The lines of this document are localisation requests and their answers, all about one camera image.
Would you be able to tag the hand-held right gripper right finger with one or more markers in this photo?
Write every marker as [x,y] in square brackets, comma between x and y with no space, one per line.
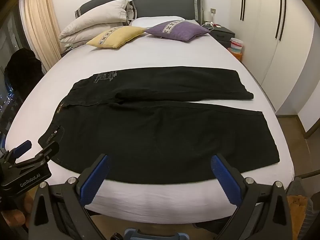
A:
[225,180]

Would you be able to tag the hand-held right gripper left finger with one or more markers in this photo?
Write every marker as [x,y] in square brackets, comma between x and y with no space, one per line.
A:
[93,177]

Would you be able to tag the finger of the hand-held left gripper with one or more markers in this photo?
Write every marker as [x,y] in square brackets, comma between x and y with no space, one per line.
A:
[22,147]
[47,152]

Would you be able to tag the black pants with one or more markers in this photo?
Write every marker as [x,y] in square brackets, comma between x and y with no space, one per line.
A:
[162,135]

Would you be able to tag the orange box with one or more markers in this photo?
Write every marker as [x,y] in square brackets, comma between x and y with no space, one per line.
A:
[237,56]

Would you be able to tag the beige curtain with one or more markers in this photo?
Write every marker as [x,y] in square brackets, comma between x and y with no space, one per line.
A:
[42,22]

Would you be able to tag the striped round container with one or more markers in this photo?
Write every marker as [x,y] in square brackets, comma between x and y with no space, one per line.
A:
[236,45]

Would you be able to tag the yellow cushion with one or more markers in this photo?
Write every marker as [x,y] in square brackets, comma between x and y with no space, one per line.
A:
[117,36]

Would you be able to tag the white bed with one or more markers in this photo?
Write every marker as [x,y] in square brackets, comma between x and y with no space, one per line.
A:
[175,52]

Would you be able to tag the white wardrobe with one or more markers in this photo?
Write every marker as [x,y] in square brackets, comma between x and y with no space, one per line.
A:
[287,55]

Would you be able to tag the stacked cream pillows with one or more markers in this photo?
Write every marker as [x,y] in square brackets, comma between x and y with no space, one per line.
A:
[100,17]

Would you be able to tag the dark grey nightstand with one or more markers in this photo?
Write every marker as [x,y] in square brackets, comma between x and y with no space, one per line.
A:
[222,33]

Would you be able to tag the purple cushion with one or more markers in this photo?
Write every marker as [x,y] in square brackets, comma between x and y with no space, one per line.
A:
[180,31]

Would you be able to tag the white pillow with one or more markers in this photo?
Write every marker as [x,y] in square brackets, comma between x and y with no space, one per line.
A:
[157,20]

